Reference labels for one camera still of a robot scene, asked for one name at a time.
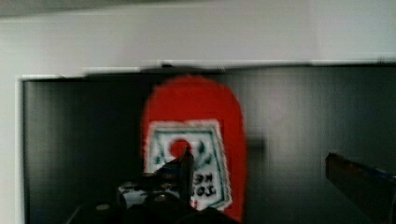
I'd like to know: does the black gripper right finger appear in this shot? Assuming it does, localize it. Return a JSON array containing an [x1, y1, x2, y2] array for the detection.
[[325, 153, 396, 224]]

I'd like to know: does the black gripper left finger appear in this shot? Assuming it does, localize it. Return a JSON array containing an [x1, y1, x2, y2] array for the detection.
[[155, 147, 194, 205]]

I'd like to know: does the red ketchup bottle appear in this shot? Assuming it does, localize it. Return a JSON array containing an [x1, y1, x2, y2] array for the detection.
[[141, 75, 247, 221]]

